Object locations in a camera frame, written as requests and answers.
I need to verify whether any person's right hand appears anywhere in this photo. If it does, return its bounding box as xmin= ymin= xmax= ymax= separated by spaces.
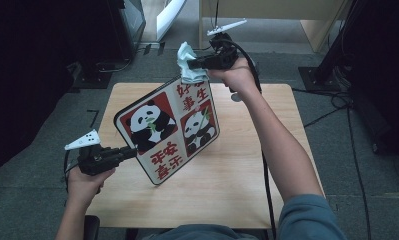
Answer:
xmin=207 ymin=57 xmax=260 ymax=95

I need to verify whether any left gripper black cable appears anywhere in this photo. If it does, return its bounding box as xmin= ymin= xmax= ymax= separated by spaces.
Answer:
xmin=62 ymin=149 xmax=81 ymax=195

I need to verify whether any black angled floor tape mark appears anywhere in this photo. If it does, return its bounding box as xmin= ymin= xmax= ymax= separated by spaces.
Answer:
xmin=86 ymin=109 xmax=101 ymax=129

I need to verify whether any light blue cloth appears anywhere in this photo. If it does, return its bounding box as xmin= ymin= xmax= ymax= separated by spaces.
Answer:
xmin=176 ymin=41 xmax=210 ymax=84

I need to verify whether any person's left hand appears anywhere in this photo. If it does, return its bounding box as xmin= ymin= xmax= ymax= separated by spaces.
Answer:
xmin=67 ymin=166 xmax=116 ymax=208

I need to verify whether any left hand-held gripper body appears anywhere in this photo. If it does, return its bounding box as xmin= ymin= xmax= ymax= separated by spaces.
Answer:
xmin=64 ymin=129 xmax=122 ymax=177

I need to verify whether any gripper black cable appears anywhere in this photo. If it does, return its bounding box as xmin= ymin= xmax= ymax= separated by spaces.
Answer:
xmin=62 ymin=149 xmax=81 ymax=195
xmin=220 ymin=38 xmax=278 ymax=240

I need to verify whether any person's grey-blue shirt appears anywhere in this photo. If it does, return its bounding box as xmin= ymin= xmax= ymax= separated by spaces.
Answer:
xmin=141 ymin=194 xmax=348 ymax=240

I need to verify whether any dark monitor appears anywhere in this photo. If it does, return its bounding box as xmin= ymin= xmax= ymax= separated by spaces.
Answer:
xmin=105 ymin=0 xmax=147 ymax=62

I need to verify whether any hanging black cable with plug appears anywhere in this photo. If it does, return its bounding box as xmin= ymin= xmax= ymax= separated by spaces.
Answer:
xmin=183 ymin=0 xmax=220 ymax=56

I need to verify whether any black chair armrest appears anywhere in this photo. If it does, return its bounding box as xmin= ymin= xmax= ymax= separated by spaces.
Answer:
xmin=83 ymin=214 xmax=101 ymax=240

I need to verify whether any black floor cable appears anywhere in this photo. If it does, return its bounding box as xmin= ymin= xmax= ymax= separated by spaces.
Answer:
xmin=346 ymin=106 xmax=372 ymax=240
xmin=303 ymin=105 xmax=350 ymax=129
xmin=291 ymin=87 xmax=354 ymax=111

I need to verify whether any black metal stand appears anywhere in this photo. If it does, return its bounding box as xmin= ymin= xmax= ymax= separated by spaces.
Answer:
xmin=298 ymin=0 xmax=365 ymax=93

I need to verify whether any grey floor cable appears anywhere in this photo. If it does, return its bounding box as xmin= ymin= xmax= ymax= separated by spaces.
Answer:
xmin=96 ymin=58 xmax=134 ymax=74

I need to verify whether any beige wooden furniture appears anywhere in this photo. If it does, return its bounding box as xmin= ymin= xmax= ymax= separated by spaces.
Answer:
xmin=198 ymin=0 xmax=351 ymax=54

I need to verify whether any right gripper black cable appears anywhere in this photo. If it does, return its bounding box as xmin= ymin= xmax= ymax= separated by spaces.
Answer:
xmin=220 ymin=38 xmax=278 ymax=240

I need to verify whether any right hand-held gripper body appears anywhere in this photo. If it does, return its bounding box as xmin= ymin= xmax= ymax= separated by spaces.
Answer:
xmin=203 ymin=18 xmax=248 ymax=71

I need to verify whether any black stand base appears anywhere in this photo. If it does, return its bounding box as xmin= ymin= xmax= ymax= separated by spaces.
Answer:
xmin=68 ymin=61 xmax=114 ymax=91

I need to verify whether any panda picture board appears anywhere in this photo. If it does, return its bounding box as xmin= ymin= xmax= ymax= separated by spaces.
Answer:
xmin=113 ymin=75 xmax=220 ymax=186

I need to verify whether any white panel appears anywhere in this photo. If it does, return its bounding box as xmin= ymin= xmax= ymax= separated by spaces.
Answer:
xmin=156 ymin=0 xmax=187 ymax=43

